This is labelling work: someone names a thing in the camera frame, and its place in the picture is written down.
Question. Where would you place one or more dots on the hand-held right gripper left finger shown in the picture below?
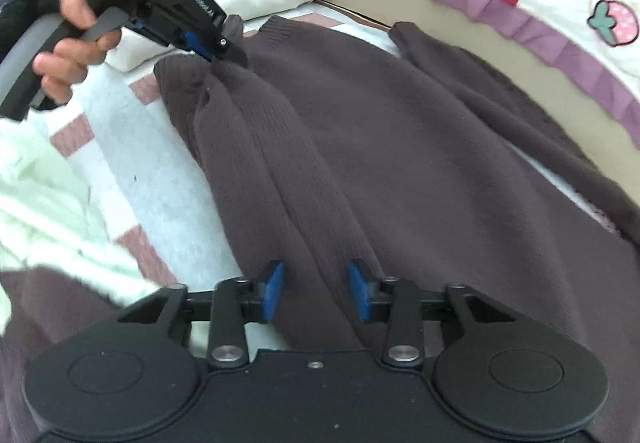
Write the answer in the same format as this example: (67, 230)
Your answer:
(273, 290)

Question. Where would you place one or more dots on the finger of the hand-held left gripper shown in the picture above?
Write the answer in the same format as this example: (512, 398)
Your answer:
(220, 50)
(234, 27)

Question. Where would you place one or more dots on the pale green fluffy cloth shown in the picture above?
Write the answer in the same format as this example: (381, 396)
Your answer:
(45, 203)

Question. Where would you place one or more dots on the person's left hand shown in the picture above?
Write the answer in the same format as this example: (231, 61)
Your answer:
(75, 53)

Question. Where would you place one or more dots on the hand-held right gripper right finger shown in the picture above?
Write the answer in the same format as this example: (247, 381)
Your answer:
(359, 290)

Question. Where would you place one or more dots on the beige bed edge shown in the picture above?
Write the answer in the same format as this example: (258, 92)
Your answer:
(575, 133)

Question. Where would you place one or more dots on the dark brown towel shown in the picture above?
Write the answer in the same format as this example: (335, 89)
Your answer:
(375, 148)

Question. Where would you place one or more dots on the pink and blue checked blanket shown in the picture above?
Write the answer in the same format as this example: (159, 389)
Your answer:
(125, 163)

